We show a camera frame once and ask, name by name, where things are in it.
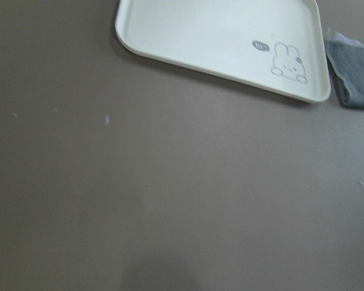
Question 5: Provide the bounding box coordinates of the cream rabbit tray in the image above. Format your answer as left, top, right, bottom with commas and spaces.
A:
115, 1, 331, 103

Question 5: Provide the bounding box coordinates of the grey folded cloth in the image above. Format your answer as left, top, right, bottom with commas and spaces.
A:
325, 32, 364, 109

